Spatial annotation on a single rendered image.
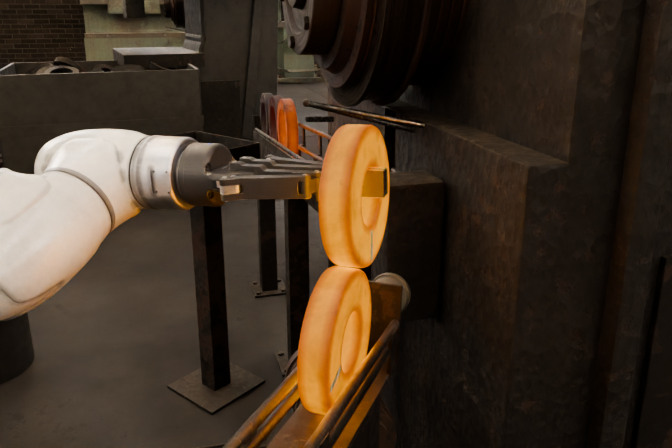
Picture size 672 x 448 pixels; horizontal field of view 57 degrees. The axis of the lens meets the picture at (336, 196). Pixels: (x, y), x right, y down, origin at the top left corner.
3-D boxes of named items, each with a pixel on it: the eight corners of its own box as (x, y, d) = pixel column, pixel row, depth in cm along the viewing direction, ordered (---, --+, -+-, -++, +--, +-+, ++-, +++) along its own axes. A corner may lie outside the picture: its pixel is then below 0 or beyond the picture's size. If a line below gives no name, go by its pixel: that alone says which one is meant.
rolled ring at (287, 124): (275, 100, 197) (285, 99, 197) (278, 158, 199) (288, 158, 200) (285, 97, 179) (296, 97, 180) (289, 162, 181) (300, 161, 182)
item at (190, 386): (210, 353, 199) (195, 130, 179) (268, 383, 183) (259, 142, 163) (156, 381, 184) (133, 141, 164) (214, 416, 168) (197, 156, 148)
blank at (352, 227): (391, 120, 74) (364, 120, 75) (348, 131, 60) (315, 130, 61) (390, 247, 77) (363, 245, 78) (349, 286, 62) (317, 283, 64)
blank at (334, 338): (374, 348, 77) (348, 344, 78) (369, 242, 70) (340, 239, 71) (334, 449, 64) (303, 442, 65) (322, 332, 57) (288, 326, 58)
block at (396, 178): (425, 298, 111) (431, 167, 104) (444, 319, 104) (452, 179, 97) (368, 305, 108) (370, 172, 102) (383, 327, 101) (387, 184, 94)
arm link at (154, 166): (135, 218, 74) (178, 221, 72) (124, 143, 71) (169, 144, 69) (177, 197, 82) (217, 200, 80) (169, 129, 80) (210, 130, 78)
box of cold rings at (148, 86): (190, 167, 434) (182, 50, 411) (208, 200, 359) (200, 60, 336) (27, 180, 401) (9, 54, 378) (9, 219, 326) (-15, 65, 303)
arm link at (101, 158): (185, 185, 84) (131, 246, 74) (90, 180, 89) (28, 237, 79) (160, 113, 78) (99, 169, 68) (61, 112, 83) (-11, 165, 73)
